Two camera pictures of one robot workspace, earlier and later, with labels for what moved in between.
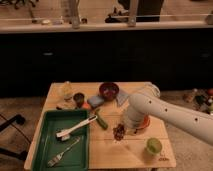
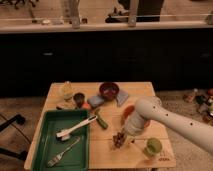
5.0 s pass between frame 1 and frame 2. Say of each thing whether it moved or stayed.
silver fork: stayed
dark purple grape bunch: moved
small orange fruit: stayed
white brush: stayed
